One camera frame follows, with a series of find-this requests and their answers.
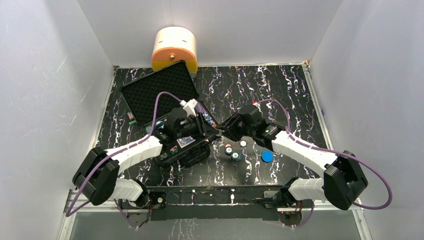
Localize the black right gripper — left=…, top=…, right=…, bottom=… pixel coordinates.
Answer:
left=216, top=110, right=255, bottom=143

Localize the blue poker card deck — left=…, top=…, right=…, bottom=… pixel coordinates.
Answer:
left=176, top=136, right=196, bottom=148

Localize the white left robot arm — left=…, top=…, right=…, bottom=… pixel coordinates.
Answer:
left=72, top=108, right=220, bottom=208

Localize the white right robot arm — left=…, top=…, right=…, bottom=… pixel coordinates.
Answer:
left=216, top=105, right=368, bottom=211

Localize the black poker set case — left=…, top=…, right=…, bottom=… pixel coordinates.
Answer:
left=120, top=60, right=221, bottom=167

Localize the dark blue chip stack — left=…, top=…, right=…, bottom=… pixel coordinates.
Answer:
left=202, top=112, right=216, bottom=128

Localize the purple chip stack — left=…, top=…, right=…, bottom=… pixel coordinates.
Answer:
left=194, top=102, right=208, bottom=113

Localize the blue yellow poker chip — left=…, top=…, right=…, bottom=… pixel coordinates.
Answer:
left=239, top=140, right=247, bottom=148

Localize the green blue fifty chip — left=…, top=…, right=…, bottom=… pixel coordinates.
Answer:
left=224, top=146, right=234, bottom=156
left=230, top=152, right=242, bottom=161

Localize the clear acrylic dealer button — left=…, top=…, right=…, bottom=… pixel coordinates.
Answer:
left=252, top=144, right=264, bottom=156

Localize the blue round button chip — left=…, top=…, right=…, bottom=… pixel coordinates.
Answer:
left=261, top=151, right=274, bottom=163

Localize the small red green object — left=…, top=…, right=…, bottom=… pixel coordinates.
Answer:
left=127, top=112, right=137, bottom=125

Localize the white and orange cylinder box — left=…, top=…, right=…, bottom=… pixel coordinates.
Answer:
left=151, top=26, right=198, bottom=77

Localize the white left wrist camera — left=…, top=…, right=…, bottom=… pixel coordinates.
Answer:
left=179, top=99, right=198, bottom=117

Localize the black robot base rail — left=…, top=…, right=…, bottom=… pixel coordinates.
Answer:
left=119, top=185, right=316, bottom=223

